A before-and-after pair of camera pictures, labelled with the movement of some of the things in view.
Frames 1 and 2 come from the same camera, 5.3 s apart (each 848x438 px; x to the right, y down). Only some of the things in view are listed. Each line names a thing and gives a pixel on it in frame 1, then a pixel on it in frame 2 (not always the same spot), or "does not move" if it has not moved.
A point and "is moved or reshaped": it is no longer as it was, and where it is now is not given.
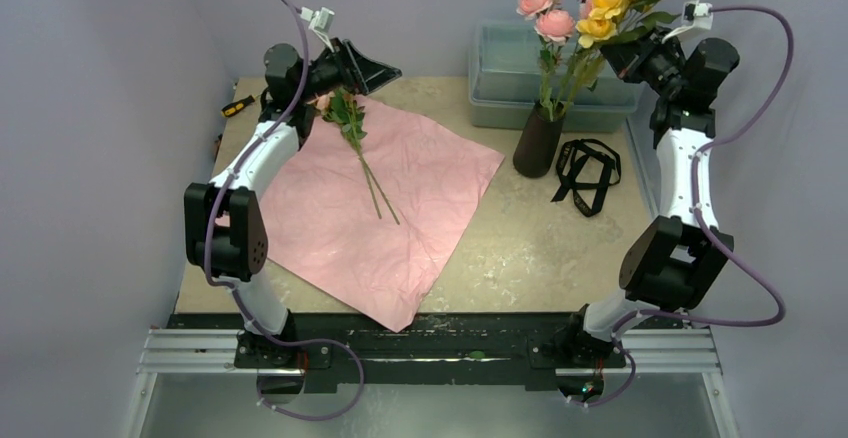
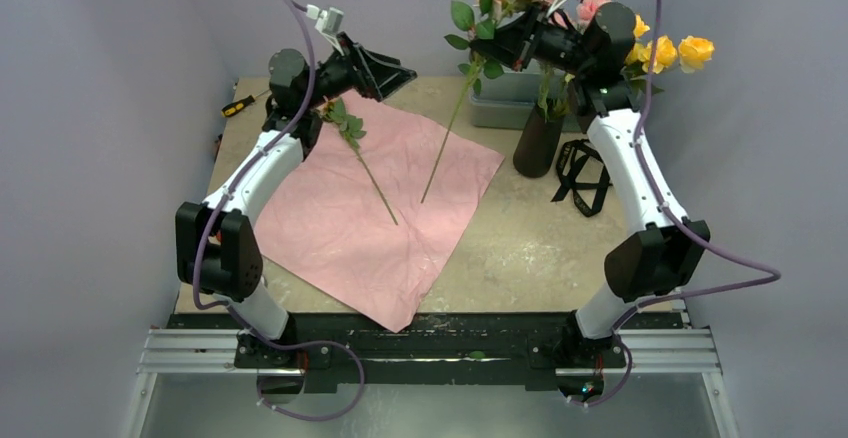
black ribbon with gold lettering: (587, 168) does not move
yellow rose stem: (624, 7) is moved or reshaped
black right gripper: (636, 57) → (515, 40)
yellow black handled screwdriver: (235, 107) does not move
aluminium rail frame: (212, 353) does not move
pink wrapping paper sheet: (321, 220) does not move
